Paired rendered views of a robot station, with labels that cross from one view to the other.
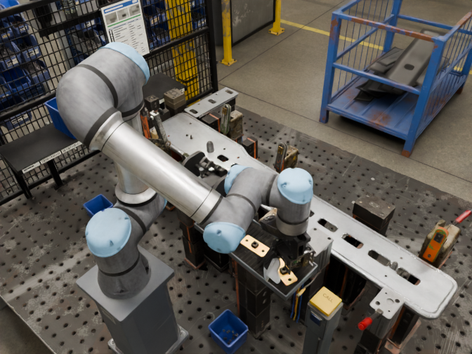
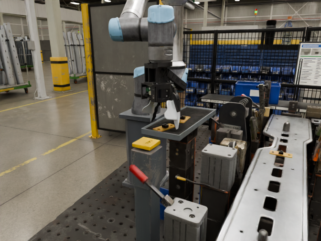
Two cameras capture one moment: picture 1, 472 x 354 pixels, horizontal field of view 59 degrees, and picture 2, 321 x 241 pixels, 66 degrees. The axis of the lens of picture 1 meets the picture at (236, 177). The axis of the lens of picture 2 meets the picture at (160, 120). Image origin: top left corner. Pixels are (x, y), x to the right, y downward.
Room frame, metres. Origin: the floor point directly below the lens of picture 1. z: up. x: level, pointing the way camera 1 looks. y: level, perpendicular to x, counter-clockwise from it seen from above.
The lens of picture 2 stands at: (0.41, -0.86, 1.42)
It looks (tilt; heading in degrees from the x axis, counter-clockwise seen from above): 17 degrees down; 72
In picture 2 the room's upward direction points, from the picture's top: straight up
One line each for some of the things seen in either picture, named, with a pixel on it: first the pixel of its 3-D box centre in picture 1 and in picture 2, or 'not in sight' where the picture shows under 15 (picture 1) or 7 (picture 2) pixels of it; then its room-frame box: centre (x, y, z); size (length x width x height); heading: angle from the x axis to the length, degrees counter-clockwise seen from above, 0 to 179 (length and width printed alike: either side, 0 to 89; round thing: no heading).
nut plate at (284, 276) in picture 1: (283, 270); (165, 126); (0.67, -0.12, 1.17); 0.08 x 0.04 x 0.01; 27
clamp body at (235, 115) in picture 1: (234, 145); not in sight; (1.60, 0.00, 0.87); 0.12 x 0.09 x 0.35; 133
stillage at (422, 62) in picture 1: (405, 57); not in sight; (3.15, -1.43, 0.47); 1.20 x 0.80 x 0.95; 138
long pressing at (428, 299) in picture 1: (274, 189); (282, 157); (1.16, -0.15, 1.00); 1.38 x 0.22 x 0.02; 43
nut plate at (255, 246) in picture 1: (254, 244); (182, 118); (0.76, -0.05, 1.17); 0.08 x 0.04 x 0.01; 48
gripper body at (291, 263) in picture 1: (292, 243); (158, 82); (0.64, -0.13, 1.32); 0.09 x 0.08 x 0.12; 27
